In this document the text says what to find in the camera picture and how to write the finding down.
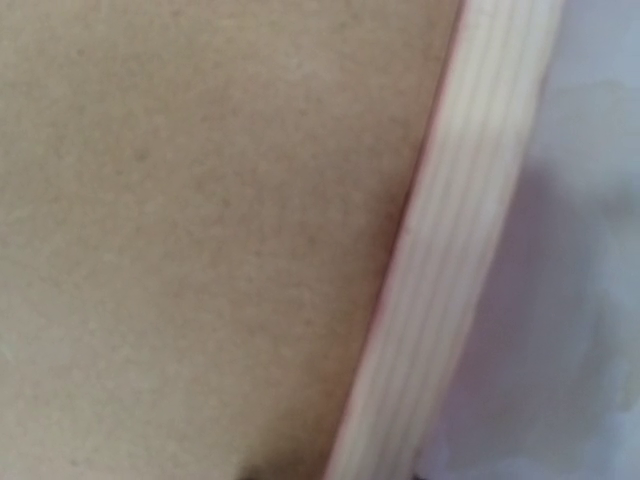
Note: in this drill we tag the brown cardboard backing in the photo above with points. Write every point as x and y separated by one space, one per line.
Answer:
198 204

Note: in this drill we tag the pink wooden picture frame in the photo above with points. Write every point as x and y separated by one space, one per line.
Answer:
460 193

